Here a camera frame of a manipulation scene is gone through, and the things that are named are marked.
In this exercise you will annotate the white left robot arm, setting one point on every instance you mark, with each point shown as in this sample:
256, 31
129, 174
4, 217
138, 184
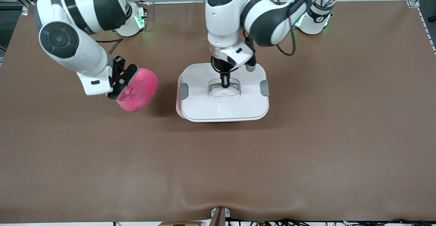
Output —
265, 18

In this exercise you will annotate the pink plastic box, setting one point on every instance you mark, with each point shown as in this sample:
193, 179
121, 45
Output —
178, 103

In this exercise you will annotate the white box lid grey latches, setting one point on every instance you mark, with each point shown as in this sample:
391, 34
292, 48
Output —
197, 107

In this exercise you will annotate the brown cardboard piece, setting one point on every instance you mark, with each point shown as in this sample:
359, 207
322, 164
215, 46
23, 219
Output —
180, 224

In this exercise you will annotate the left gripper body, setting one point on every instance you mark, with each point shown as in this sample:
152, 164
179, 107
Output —
221, 66

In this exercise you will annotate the pink plush toy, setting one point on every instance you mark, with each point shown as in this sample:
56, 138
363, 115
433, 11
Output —
143, 90

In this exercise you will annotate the white measuring tape strip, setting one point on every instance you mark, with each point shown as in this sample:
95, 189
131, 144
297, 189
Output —
425, 27

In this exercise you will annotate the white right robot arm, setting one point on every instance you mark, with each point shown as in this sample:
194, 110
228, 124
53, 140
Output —
68, 45

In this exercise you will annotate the metal table clamp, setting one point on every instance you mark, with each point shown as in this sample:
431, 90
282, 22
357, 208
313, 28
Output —
219, 217

